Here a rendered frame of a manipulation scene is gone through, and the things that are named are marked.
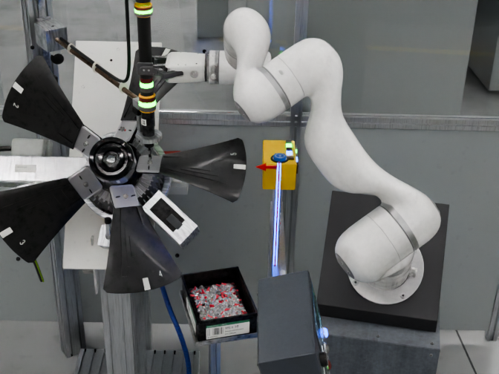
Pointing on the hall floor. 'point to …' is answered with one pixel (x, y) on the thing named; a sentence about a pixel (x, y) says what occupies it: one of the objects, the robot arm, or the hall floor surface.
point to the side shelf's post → (148, 320)
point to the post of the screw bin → (214, 358)
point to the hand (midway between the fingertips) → (145, 65)
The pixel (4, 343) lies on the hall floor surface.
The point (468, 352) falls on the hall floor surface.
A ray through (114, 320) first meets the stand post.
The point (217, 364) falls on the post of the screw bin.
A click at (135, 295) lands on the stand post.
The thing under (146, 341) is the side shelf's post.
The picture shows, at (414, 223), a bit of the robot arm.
